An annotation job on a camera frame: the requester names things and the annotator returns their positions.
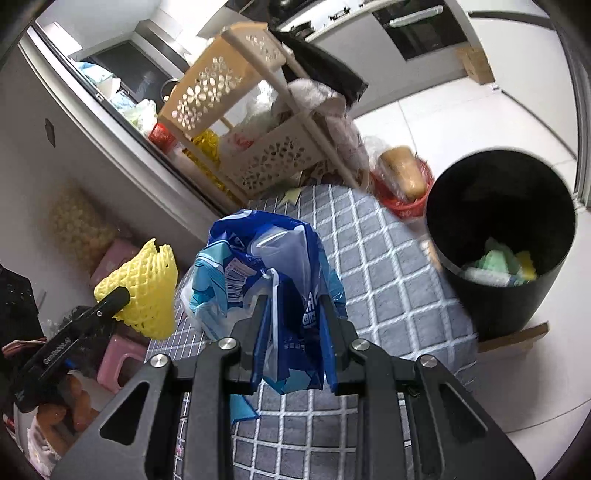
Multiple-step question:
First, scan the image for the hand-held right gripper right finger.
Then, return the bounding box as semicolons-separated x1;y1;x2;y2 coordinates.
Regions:
321;293;536;480

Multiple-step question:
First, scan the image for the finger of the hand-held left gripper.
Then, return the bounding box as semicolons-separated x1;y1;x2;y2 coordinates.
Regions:
88;286;131;320

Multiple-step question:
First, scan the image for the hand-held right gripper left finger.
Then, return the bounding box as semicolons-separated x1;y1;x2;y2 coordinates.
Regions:
51;293;273;480

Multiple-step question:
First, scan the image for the yellow foam fruit net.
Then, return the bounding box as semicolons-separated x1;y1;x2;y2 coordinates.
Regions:
93;237;178;340

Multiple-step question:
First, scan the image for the blue plastic bag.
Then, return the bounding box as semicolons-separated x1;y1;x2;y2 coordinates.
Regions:
179;210;348;423

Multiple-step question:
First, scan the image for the white tissue packet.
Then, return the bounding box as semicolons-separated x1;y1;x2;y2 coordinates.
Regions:
462;267;513;288

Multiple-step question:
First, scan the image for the black trash bin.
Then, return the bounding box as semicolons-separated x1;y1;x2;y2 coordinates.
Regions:
425;148;578;342

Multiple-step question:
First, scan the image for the green sponge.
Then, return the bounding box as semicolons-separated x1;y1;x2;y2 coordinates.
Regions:
473;237;522;278

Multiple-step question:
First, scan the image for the person's left hand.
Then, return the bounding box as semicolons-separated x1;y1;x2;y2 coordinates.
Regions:
36;371;100;455

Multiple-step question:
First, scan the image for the pink plastic stool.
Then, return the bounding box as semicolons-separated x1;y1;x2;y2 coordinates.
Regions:
90;237;149;394

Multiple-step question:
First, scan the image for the dark cloth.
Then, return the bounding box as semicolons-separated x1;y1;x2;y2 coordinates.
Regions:
0;265;44;356

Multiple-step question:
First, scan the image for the grey checkered tablecloth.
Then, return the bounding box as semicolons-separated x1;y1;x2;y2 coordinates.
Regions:
145;184;478;480

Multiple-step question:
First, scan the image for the red plastic basket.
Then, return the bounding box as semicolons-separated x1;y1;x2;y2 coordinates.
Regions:
369;157;435;219

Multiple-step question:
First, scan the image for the red plastic bag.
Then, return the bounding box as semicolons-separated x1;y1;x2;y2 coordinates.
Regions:
148;122;178;151

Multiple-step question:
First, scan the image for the wooden board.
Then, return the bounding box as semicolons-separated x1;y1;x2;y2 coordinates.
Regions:
475;322;550;354

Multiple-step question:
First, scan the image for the yellow net bag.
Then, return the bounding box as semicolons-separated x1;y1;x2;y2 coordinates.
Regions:
187;129;232;195

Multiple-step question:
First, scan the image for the white red-print plastic bag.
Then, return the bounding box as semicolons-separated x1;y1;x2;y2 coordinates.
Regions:
217;83;287;153

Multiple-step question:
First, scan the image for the pink clothing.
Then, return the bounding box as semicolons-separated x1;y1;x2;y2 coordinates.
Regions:
272;78;370;185

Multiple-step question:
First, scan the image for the beige perforated storage rack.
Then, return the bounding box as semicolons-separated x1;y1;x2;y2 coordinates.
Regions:
157;23;370;208

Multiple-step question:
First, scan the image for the black hanging cloth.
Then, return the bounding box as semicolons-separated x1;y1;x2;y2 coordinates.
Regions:
270;28;369;104

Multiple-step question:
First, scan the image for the cardboard box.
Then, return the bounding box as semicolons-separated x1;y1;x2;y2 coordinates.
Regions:
455;45;492;85

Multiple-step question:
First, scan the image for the black built-in oven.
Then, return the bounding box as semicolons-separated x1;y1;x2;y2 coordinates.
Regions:
372;0;465;61

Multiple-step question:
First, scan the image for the white fridge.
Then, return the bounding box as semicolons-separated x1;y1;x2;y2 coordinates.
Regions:
462;0;583;162

